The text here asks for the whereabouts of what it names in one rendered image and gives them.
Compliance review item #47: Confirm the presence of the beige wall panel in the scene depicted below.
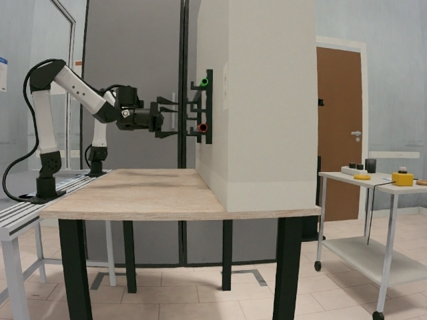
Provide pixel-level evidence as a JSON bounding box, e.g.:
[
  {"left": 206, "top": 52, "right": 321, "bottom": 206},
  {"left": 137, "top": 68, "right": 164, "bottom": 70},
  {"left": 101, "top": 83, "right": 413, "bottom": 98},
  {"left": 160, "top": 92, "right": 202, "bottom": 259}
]
[{"left": 195, "top": 0, "right": 318, "bottom": 212}]

